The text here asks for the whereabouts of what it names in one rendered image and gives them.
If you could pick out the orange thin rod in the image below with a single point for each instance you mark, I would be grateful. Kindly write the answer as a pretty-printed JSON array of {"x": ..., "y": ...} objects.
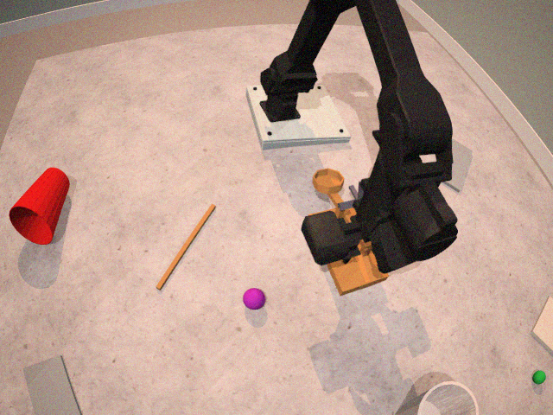
[{"x": 185, "y": 248}]

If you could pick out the magenta ball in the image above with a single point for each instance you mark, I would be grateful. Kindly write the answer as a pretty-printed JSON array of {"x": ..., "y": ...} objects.
[{"x": 254, "y": 299}]

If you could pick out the green ball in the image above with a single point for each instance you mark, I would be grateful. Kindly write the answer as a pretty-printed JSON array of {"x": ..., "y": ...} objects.
[{"x": 539, "y": 377}]

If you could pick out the white cylindrical cup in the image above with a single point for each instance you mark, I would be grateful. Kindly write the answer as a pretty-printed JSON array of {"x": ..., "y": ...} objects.
[{"x": 446, "y": 398}]

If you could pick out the orange toy catapult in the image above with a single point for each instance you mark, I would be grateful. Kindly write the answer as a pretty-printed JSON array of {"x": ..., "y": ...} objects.
[{"x": 361, "y": 271}]

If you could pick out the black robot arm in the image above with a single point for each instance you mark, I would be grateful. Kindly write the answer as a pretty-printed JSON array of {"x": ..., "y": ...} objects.
[{"x": 413, "y": 121}]

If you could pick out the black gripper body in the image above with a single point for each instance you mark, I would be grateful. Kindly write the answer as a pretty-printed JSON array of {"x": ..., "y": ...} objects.
[{"x": 328, "y": 240}]

